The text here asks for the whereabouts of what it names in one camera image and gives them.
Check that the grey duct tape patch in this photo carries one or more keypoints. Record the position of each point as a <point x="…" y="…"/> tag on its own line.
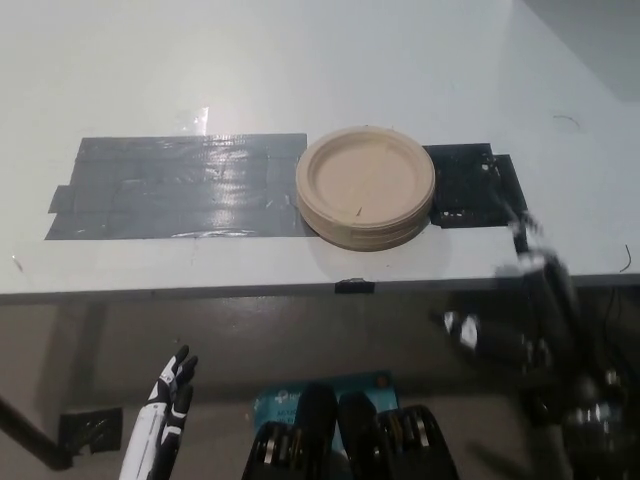
<point x="175" y="190"/>

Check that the clear shiny tape piece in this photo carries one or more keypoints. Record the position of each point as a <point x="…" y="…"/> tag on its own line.
<point x="192" y="120"/>

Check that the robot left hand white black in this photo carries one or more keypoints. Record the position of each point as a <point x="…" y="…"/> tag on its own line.
<point x="167" y="400"/>

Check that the beige paper plate stack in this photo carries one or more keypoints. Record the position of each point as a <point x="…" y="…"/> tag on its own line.
<point x="362" y="175"/>

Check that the black metal pole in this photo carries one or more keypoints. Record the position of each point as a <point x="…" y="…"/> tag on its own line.
<point x="30" y="435"/>

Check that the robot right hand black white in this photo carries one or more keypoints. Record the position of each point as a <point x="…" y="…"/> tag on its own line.
<point x="547" y="300"/>

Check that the teal cardboard box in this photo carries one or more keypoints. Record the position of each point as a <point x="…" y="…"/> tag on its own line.
<point x="280" y="400"/>

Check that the black floor tape patch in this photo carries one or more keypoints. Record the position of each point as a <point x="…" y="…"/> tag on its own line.
<point x="90" y="430"/>

